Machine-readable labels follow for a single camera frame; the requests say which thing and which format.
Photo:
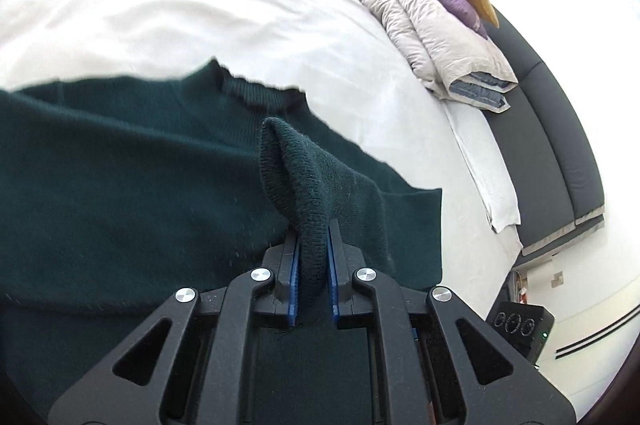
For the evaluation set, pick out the dark grey padded headboard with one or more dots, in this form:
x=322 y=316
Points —
x=540 y=130

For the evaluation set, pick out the wall socket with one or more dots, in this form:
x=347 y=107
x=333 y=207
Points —
x=557 y=278

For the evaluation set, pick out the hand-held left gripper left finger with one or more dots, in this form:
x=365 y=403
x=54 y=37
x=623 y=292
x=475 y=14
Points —
x=294 y=285

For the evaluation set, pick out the flat white pillow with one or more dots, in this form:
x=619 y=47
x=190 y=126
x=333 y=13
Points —
x=487 y=165

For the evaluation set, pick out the dark green knit sweater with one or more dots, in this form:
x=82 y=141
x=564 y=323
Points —
x=125 y=180

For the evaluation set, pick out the folded beige duvet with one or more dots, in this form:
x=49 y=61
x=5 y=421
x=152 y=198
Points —
x=425 y=30

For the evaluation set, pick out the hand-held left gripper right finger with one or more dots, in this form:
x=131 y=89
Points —
x=332 y=285

